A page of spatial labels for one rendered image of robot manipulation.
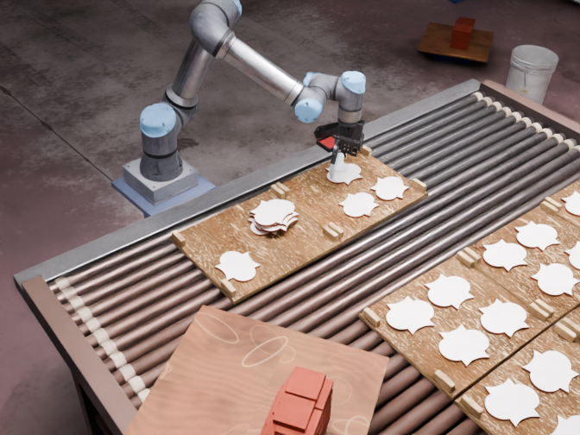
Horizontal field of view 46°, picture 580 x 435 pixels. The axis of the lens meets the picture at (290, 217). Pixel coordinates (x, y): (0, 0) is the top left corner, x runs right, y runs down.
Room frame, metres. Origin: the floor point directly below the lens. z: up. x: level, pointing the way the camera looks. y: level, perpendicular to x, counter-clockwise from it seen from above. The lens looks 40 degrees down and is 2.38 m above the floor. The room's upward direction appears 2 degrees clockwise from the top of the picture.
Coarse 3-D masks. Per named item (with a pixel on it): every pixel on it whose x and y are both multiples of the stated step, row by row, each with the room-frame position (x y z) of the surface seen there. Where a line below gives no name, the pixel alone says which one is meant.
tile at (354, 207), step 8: (360, 192) 1.85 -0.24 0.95; (344, 200) 1.81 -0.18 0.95; (352, 200) 1.81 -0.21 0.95; (360, 200) 1.81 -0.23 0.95; (368, 200) 1.81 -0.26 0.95; (344, 208) 1.77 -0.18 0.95; (352, 208) 1.77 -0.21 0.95; (360, 208) 1.77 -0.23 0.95; (368, 208) 1.77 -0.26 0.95; (352, 216) 1.73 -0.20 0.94; (360, 216) 1.73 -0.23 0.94; (368, 216) 1.74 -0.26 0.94
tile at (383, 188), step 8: (376, 184) 1.91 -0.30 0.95; (384, 184) 1.91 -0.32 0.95; (392, 184) 1.91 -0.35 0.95; (400, 184) 1.91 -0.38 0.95; (376, 192) 1.86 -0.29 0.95; (384, 192) 1.86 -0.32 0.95; (392, 192) 1.86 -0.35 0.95; (400, 192) 1.86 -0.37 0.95; (384, 200) 1.83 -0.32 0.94; (392, 200) 1.83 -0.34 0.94
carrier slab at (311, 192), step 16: (352, 160) 2.06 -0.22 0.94; (368, 160) 2.06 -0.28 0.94; (304, 176) 1.95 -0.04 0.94; (320, 176) 1.95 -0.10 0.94; (368, 176) 1.96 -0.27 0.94; (384, 176) 1.97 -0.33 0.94; (400, 176) 1.97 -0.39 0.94; (304, 192) 1.85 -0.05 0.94; (320, 192) 1.86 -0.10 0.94; (336, 192) 1.86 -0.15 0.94; (352, 192) 1.86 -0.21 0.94; (368, 192) 1.87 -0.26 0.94; (416, 192) 1.88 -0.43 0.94; (304, 208) 1.77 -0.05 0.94; (320, 208) 1.77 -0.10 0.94; (336, 208) 1.78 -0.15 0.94; (384, 208) 1.79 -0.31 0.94; (400, 208) 1.79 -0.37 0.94; (320, 224) 1.69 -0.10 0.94; (336, 224) 1.69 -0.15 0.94; (352, 224) 1.70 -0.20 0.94; (368, 224) 1.70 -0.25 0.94
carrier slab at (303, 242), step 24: (264, 192) 1.85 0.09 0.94; (216, 216) 1.71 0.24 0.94; (240, 216) 1.72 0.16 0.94; (192, 240) 1.59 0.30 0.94; (216, 240) 1.60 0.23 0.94; (240, 240) 1.60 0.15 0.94; (264, 240) 1.61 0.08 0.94; (288, 240) 1.61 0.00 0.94; (312, 240) 1.61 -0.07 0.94; (216, 264) 1.49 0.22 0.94; (264, 264) 1.50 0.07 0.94; (288, 264) 1.50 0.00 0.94; (240, 288) 1.39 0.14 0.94
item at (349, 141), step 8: (360, 120) 1.92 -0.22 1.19; (344, 128) 1.90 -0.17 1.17; (352, 128) 1.90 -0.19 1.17; (360, 128) 1.89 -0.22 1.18; (344, 136) 1.91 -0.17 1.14; (352, 136) 1.89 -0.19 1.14; (360, 136) 1.88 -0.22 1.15; (344, 144) 1.88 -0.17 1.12; (352, 144) 1.87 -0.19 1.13; (360, 144) 1.91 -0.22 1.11; (344, 152) 1.89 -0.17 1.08; (352, 152) 1.88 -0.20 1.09
